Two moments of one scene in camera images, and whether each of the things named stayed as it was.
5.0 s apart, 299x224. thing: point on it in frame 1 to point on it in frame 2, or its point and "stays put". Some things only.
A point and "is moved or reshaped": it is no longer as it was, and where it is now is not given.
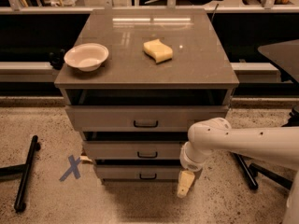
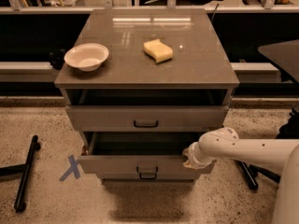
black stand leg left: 23,170 stays put
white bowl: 87,57 stays put
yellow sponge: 158,50 stays put
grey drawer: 133,150 is moved or reshaped
